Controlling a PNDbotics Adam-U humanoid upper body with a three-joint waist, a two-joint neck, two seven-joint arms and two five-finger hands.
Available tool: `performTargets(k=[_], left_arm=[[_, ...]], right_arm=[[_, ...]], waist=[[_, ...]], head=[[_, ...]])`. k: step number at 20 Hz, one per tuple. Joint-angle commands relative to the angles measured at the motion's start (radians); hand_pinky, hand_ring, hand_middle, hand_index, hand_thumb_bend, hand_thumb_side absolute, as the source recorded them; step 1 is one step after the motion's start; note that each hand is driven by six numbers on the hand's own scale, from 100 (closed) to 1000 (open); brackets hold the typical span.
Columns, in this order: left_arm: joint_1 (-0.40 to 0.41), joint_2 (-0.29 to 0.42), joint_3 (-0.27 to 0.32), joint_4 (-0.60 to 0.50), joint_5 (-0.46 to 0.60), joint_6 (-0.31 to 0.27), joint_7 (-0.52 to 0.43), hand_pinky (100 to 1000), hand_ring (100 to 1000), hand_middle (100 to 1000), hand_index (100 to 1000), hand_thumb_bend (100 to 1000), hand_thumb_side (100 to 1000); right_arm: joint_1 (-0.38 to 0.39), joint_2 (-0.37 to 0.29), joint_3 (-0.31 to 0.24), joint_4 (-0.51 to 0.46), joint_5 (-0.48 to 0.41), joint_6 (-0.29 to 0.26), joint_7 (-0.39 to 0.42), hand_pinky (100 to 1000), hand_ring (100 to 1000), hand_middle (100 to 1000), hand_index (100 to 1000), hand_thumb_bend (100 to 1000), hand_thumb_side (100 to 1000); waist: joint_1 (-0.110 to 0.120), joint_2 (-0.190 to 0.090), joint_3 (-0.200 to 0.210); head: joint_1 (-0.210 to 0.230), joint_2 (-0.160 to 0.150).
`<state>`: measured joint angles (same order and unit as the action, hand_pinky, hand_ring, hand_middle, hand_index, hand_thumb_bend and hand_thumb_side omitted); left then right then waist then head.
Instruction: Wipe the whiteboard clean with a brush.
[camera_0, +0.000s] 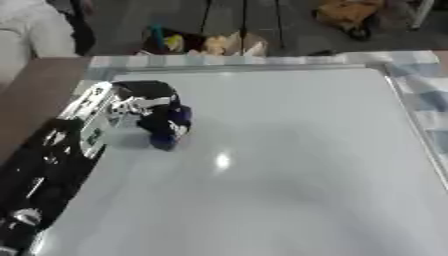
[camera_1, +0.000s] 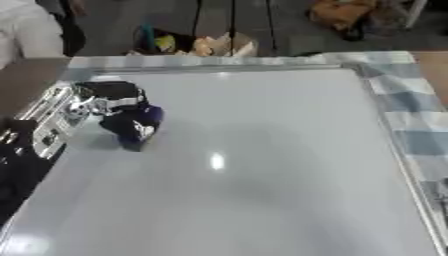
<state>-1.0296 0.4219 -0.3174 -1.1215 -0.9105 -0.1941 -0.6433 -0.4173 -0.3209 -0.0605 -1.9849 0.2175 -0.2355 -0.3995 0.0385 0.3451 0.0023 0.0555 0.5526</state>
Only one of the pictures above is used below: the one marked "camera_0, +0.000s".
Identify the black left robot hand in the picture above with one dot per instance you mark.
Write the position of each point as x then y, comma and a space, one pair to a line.
153, 100

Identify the dark blue whiteboard eraser brush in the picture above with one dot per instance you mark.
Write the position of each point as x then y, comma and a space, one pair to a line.
175, 126

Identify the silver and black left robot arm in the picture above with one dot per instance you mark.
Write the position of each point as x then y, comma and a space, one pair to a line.
55, 160

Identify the open bag with colourful contents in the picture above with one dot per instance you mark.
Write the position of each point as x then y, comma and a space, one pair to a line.
201, 42

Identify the black tripod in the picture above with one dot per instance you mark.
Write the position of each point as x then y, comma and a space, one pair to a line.
244, 23

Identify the person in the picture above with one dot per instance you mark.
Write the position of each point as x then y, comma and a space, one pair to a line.
35, 30

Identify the orange and black bag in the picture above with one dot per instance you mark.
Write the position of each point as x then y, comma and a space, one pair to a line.
349, 16

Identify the white chair leg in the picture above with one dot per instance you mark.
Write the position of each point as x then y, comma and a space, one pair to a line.
423, 13

